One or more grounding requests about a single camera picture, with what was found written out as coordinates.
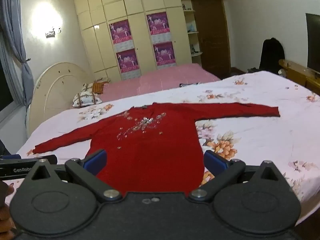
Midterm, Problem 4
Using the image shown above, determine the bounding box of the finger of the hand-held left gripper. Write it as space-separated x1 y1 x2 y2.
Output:
37 154 58 166

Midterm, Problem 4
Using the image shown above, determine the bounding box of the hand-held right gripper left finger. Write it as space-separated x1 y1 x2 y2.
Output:
24 149 123 203

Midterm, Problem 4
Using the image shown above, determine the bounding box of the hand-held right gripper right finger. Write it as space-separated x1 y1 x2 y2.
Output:
189 150 288 203

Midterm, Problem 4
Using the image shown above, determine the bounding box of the red beaded sweater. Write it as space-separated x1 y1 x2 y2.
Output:
32 102 280 197

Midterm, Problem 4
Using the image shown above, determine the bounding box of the person's left hand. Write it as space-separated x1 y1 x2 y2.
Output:
0 180 15 240

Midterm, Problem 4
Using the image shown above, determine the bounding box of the white floral bed sheet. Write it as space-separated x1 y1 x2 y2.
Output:
5 70 320 220

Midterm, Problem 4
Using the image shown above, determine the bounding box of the cream arched headboard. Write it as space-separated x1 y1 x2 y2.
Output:
26 62 95 137

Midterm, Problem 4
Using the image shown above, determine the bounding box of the orange striped pillow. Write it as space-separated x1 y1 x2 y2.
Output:
92 79 111 95

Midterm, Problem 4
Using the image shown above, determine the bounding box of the pink bed sheet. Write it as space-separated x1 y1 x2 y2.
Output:
98 63 222 103

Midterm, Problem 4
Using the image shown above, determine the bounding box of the wooden cabinet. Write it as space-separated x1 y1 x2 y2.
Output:
278 59 320 96

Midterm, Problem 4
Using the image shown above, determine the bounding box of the brown wooden door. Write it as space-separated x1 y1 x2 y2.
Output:
189 0 232 79

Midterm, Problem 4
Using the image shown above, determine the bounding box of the grey curtain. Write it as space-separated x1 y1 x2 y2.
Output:
0 0 35 106

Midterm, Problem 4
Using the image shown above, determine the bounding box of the cream corner shelf unit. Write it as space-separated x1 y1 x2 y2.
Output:
179 0 203 66

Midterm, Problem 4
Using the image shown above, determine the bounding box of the black television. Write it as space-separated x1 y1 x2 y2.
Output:
305 13 320 73

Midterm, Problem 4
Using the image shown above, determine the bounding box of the cream wardrobe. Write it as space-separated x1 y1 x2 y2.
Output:
72 0 200 82

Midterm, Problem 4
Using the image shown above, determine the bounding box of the pink wall poster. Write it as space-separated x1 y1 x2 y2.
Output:
109 19 132 52
116 48 140 77
153 42 177 67
146 11 171 43

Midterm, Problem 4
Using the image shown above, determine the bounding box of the wall lamp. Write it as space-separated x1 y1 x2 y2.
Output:
45 26 62 39

